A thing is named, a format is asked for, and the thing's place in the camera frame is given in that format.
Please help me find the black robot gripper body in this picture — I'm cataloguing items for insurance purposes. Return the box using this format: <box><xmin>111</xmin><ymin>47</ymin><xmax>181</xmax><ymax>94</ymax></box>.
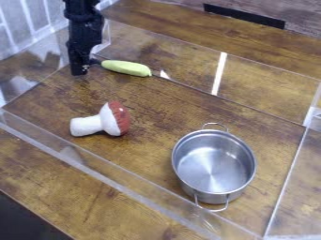
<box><xmin>65</xmin><ymin>12</ymin><xmax>104</xmax><ymax>53</ymax></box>

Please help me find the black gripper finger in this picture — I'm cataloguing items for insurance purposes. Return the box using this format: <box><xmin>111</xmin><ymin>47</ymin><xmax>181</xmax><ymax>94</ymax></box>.
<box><xmin>72</xmin><ymin>51</ymin><xmax>91</xmax><ymax>76</ymax></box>
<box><xmin>67</xmin><ymin>41</ymin><xmax>76</xmax><ymax>75</ymax></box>

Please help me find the green handled metal spoon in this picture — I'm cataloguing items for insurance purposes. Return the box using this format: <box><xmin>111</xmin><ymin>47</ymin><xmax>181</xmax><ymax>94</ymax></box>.
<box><xmin>90</xmin><ymin>59</ymin><xmax>151</xmax><ymax>77</ymax></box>

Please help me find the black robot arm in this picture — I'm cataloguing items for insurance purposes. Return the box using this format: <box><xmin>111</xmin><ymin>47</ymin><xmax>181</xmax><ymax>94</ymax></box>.
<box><xmin>63</xmin><ymin>0</ymin><xmax>104</xmax><ymax>76</ymax></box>

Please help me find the red and white toy mushroom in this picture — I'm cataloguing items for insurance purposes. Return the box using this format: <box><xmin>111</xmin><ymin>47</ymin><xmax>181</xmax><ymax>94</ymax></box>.
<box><xmin>70</xmin><ymin>101</ymin><xmax>131</xmax><ymax>137</ymax></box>

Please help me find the black strip on table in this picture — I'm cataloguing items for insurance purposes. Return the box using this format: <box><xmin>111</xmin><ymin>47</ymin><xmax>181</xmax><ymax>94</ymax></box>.
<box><xmin>203</xmin><ymin>3</ymin><xmax>286</xmax><ymax>29</ymax></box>

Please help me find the small stainless steel pot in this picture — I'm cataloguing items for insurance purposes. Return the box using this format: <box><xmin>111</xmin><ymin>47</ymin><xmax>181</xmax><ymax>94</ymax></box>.
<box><xmin>171</xmin><ymin>122</ymin><xmax>257</xmax><ymax>213</ymax></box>

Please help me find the clear acrylic triangular bracket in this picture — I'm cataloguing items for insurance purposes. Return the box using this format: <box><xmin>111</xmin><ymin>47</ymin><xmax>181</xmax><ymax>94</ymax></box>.
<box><xmin>91</xmin><ymin>20</ymin><xmax>111</xmax><ymax>53</ymax></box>

